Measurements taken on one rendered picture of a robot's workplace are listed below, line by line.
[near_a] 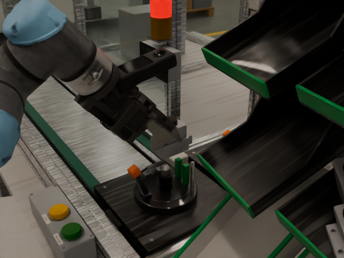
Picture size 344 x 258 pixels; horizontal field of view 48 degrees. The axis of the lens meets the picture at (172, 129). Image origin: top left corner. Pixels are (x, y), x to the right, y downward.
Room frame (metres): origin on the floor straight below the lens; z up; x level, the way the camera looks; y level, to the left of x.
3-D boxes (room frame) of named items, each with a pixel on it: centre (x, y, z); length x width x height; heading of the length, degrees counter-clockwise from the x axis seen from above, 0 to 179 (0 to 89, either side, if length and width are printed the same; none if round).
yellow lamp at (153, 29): (0.91, 0.03, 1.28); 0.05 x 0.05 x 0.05
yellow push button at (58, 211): (0.64, 0.24, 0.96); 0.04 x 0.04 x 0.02
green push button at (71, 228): (0.58, 0.20, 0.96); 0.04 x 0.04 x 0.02
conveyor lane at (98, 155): (0.95, 0.16, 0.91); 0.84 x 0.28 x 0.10; 35
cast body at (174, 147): (0.67, 0.00, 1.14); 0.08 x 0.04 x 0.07; 125
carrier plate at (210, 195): (0.69, 0.01, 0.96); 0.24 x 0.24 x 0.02; 35
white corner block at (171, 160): (0.83, -0.01, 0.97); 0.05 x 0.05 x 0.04; 35
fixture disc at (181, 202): (0.69, 0.01, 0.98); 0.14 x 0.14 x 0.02
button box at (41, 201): (0.64, 0.24, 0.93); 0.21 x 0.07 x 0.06; 35
